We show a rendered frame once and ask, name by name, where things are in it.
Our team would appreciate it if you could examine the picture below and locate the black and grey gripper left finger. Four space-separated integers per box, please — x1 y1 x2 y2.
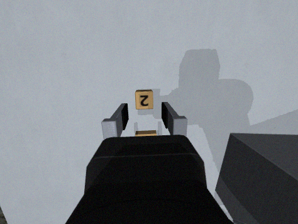
101 103 129 140

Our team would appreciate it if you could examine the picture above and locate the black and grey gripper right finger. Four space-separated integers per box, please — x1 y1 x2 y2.
162 102 187 136

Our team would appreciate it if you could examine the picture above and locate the tan shallow rectangular tray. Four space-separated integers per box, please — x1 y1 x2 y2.
135 130 157 137

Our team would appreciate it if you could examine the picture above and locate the tan wooden cube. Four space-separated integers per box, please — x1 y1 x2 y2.
135 89 153 109

